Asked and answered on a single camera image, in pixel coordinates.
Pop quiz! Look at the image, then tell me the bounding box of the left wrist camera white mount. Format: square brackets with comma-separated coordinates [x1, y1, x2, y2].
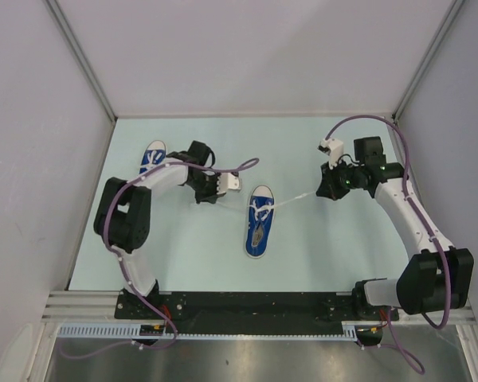
[217, 173, 242, 195]

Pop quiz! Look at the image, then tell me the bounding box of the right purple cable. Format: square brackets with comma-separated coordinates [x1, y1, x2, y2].
[326, 114, 451, 375]

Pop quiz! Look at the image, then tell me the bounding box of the white shoelace of sneaker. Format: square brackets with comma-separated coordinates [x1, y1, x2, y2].
[214, 193, 314, 215]

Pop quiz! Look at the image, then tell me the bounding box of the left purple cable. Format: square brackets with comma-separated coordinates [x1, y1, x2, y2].
[58, 157, 261, 361]

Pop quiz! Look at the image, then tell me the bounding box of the aluminium corner post right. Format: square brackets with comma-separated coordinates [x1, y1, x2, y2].
[391, 0, 468, 123]

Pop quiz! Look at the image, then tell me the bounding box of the purple cable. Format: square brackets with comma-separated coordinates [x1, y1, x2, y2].
[326, 114, 451, 375]
[58, 157, 261, 361]

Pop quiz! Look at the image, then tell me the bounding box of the aluminium corner post left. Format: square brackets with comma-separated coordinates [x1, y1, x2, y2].
[43, 0, 118, 125]

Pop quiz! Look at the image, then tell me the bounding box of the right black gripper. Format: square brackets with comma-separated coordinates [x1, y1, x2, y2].
[315, 157, 364, 201]

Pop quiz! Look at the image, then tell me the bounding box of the aluminium corner post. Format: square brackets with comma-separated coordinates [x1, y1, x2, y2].
[43, 0, 118, 125]
[391, 0, 468, 123]

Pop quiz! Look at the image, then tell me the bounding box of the white slotted cable duct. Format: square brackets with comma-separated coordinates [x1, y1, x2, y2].
[57, 323, 383, 341]

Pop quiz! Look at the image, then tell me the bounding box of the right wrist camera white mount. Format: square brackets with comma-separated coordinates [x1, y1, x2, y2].
[318, 138, 344, 169]

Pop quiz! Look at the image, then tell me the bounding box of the blue sneaker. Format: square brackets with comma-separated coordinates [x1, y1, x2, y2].
[139, 140, 167, 174]
[245, 185, 275, 259]

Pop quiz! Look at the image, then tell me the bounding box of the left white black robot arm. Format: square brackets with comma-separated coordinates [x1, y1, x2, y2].
[108, 140, 220, 318]

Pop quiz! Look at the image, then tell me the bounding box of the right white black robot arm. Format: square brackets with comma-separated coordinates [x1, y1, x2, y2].
[316, 137, 474, 319]

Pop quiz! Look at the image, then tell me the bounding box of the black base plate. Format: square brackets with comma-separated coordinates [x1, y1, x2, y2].
[114, 290, 398, 334]

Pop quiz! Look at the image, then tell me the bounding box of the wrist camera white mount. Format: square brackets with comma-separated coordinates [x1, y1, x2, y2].
[318, 138, 344, 169]
[217, 173, 242, 195]

